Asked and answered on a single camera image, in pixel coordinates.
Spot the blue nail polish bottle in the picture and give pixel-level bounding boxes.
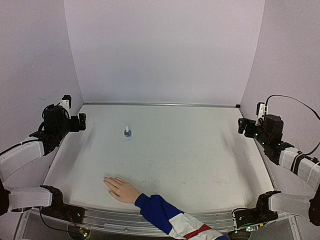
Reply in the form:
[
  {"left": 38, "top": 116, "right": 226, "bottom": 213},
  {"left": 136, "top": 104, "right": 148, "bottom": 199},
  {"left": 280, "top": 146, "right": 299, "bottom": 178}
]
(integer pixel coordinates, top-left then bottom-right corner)
[{"left": 124, "top": 129, "right": 132, "bottom": 138}]

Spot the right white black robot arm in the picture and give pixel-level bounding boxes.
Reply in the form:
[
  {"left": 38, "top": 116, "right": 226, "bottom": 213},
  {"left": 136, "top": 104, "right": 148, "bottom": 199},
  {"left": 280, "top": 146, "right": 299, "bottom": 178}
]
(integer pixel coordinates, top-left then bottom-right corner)
[{"left": 232, "top": 114, "right": 320, "bottom": 232}]

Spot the blue white red sleeve forearm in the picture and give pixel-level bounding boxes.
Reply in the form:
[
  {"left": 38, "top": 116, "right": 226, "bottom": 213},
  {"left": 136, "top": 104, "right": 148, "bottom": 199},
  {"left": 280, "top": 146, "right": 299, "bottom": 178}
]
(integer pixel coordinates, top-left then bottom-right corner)
[{"left": 134, "top": 193, "right": 229, "bottom": 240}]

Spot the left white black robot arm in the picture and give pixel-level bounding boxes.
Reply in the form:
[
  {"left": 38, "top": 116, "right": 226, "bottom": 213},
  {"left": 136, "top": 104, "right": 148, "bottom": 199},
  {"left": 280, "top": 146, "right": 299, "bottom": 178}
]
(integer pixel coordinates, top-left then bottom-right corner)
[{"left": 0, "top": 113, "right": 86, "bottom": 225}]

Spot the mannequin hand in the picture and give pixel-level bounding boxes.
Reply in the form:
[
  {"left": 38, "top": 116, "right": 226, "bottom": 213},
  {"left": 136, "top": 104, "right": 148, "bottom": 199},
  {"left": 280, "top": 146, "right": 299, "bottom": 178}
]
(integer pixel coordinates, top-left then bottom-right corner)
[{"left": 103, "top": 177, "right": 141, "bottom": 205}]

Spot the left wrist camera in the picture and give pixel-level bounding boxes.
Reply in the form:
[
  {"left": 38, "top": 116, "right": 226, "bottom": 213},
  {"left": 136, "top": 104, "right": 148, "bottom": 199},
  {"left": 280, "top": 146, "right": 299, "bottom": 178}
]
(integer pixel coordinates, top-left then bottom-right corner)
[{"left": 59, "top": 94, "right": 72, "bottom": 110}]

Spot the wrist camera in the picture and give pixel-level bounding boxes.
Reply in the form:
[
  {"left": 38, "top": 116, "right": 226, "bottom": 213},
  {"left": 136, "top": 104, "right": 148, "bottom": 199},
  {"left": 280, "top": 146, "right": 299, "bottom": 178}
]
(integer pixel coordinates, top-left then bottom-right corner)
[
  {"left": 255, "top": 102, "right": 268, "bottom": 126},
  {"left": 59, "top": 94, "right": 72, "bottom": 110}
]

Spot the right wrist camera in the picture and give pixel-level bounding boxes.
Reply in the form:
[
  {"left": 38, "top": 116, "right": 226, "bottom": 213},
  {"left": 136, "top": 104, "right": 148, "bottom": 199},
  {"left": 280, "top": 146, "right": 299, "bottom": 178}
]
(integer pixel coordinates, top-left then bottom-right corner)
[{"left": 255, "top": 102, "right": 268, "bottom": 126}]

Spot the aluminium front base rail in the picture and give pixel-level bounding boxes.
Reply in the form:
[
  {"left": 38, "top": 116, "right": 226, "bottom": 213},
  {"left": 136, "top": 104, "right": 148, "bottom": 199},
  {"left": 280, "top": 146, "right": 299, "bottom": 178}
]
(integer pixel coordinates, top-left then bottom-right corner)
[{"left": 14, "top": 204, "right": 301, "bottom": 240}]

